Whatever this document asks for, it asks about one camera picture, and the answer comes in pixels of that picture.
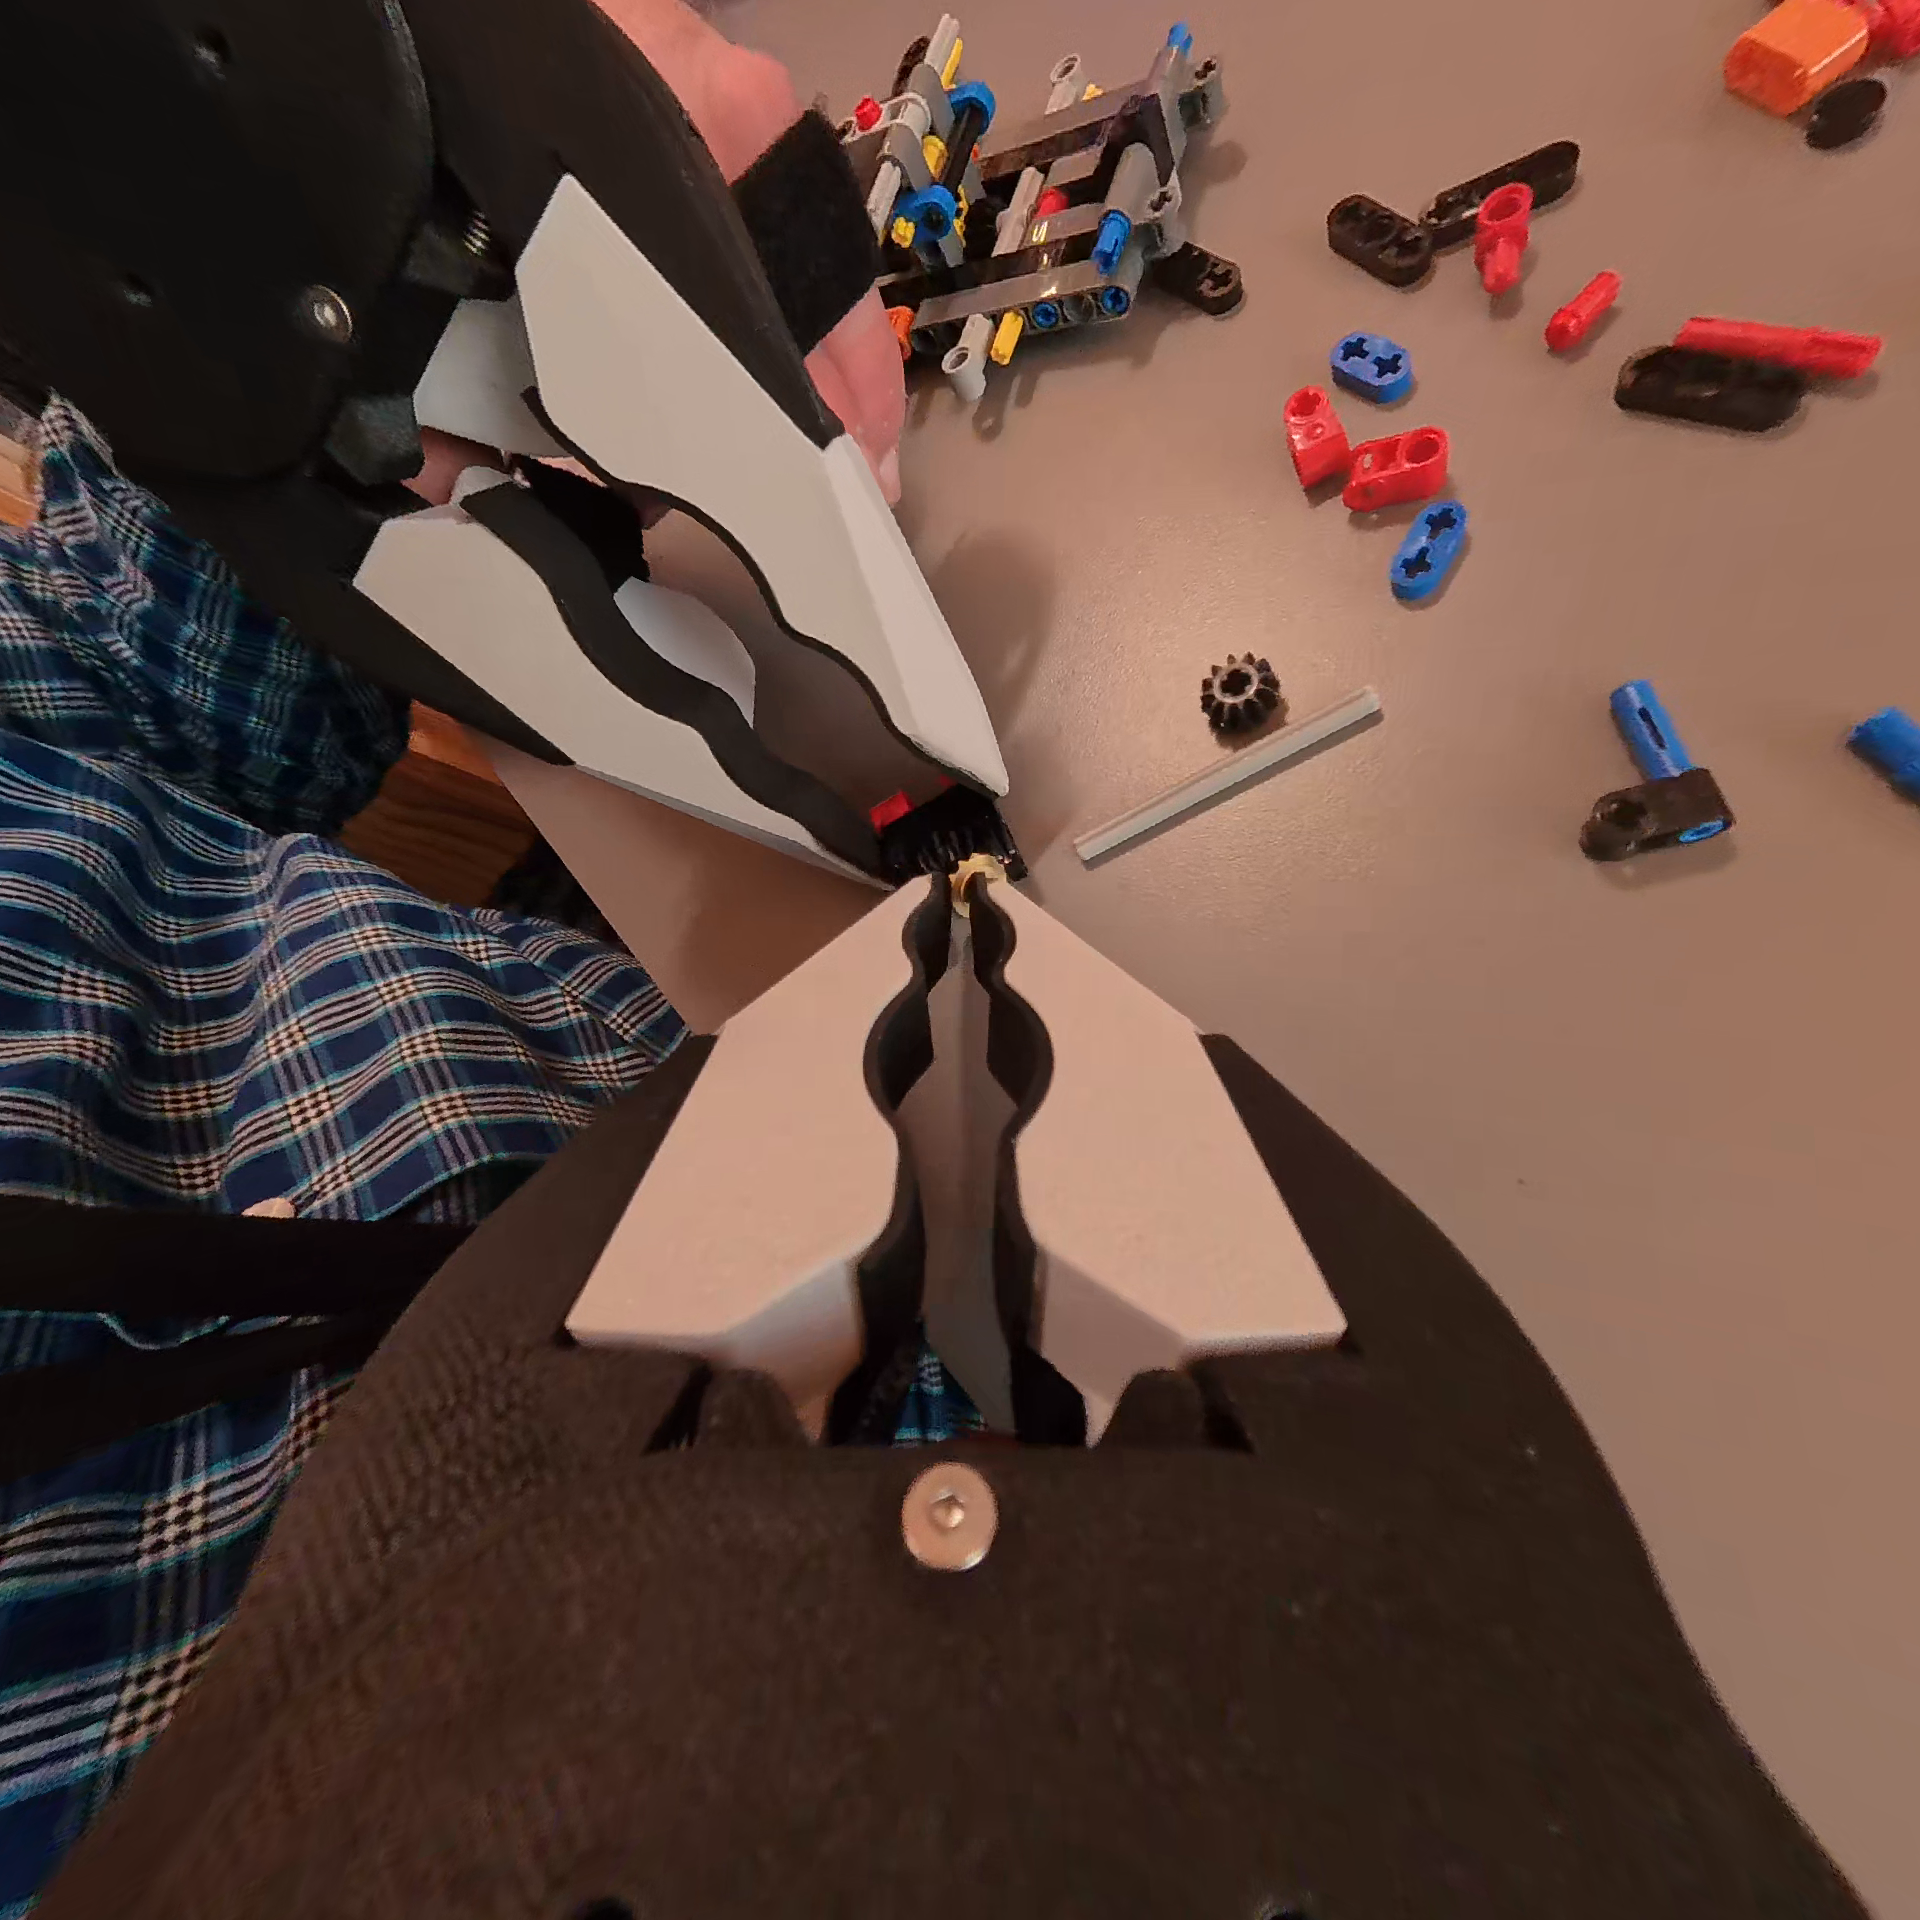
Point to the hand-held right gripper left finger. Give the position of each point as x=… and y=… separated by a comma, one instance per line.
x=734, y=1185

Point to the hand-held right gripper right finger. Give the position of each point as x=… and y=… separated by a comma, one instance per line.
x=1186, y=1185

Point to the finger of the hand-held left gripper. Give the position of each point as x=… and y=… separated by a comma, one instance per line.
x=495, y=629
x=704, y=389

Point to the tan lego gear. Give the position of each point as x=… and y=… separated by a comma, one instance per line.
x=980, y=869

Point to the black lego frame red pins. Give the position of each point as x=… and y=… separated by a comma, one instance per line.
x=923, y=849

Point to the grey lego axle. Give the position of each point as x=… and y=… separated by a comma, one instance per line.
x=1231, y=773

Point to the lego chassis assembly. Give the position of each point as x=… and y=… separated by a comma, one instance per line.
x=1051, y=164

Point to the black lego gear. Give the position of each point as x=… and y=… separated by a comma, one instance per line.
x=1243, y=696

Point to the blue lego liftarm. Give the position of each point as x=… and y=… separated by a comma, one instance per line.
x=1430, y=548
x=1372, y=364

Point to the red lego connector with pin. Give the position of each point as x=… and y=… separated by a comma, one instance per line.
x=1501, y=233

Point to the long black lego beam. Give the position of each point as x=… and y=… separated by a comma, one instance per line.
x=1554, y=162

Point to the small red lego pin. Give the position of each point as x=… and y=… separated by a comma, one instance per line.
x=1582, y=312

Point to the long red lego pin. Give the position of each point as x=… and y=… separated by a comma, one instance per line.
x=1780, y=346

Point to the orange lego piece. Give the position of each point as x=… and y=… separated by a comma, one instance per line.
x=1792, y=53

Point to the black round lego piece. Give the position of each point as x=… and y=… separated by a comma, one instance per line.
x=1846, y=113

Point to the red lego pin piece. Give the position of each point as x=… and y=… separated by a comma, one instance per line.
x=1893, y=23

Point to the person's left hand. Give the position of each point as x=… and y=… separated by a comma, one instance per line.
x=734, y=90

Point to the wooden cabinet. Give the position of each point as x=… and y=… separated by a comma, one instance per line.
x=452, y=810

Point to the blue plaid shirt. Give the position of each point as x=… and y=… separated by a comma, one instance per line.
x=224, y=973

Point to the black connector with blue pin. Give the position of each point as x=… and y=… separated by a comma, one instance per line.
x=1651, y=810

